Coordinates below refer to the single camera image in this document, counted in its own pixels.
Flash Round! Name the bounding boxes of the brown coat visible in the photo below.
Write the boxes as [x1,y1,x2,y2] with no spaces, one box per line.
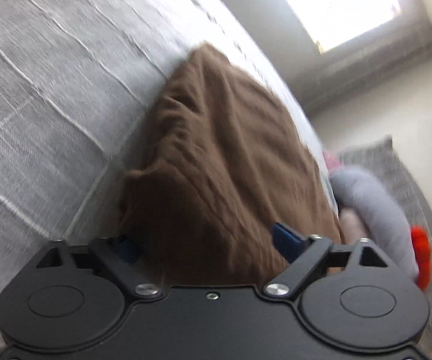
[120,44,340,286]

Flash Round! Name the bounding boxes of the pink small cloth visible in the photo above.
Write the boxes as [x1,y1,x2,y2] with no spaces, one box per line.
[323,150,343,173]

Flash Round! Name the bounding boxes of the grey plush toy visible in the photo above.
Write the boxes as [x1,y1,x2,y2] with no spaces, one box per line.
[330,166,419,280]

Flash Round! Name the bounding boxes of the grey knitted pillow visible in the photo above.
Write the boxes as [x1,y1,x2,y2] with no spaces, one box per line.
[337,134,432,308]

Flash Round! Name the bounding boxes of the grey checked bedspread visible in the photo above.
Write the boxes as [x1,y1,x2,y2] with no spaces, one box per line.
[0,0,340,350]

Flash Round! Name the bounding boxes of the right grey curtain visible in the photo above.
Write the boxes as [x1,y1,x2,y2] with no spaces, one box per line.
[290,22,432,114]

